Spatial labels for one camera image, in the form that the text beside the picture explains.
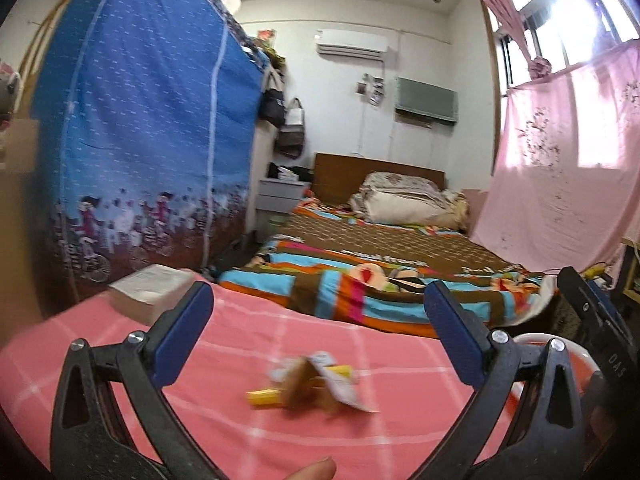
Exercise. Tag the brown wooden headboard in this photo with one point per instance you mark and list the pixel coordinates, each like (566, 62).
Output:
(340, 175)

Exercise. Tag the pink gathered curtain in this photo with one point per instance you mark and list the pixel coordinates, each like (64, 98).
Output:
(505, 5)

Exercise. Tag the barred window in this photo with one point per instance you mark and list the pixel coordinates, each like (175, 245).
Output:
(522, 55)

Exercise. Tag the grey nightstand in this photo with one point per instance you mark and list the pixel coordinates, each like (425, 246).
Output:
(280, 200)

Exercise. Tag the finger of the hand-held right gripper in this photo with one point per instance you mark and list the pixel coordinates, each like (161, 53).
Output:
(607, 302)
(585, 305)

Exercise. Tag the colourful patterned bedsheet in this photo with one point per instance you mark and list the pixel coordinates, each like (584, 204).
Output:
(360, 270)

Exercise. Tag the blue dotted fabric wardrobe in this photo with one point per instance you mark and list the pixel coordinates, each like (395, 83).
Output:
(140, 110)

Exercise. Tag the wooden desk with black legs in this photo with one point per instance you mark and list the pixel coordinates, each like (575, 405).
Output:
(631, 280)

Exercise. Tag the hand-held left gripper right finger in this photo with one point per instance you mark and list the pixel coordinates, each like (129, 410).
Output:
(455, 340)

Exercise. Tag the grey tote bag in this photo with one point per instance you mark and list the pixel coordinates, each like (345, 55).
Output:
(291, 135)

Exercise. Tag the white air conditioner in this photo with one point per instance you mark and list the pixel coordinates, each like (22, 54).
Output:
(350, 45)

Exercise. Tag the black hanging bag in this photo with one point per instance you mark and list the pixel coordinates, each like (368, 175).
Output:
(272, 105)

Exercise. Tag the pink checked blanket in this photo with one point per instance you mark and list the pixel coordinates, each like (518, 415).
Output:
(240, 355)

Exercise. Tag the black cloth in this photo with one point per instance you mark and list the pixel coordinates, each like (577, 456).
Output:
(302, 172)

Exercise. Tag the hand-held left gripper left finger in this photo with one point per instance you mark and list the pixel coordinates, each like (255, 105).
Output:
(182, 330)

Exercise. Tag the pink hanging sheet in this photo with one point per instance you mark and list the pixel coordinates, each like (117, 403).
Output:
(555, 170)

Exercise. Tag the wall socket with chargers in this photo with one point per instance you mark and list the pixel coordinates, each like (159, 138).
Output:
(371, 90)

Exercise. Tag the wall television with green cover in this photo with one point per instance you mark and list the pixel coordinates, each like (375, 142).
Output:
(427, 102)

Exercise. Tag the orange bin with white rim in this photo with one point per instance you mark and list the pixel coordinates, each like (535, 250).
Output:
(535, 342)

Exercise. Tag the floral folded quilt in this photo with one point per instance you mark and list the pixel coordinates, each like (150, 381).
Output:
(410, 202)

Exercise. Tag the clutter pile on wardrobe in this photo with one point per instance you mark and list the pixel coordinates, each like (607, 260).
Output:
(267, 50)

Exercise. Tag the brown cardboard piece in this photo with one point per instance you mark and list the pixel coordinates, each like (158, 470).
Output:
(300, 380)

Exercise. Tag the yellow tube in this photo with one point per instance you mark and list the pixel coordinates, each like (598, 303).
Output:
(337, 371)
(262, 398)

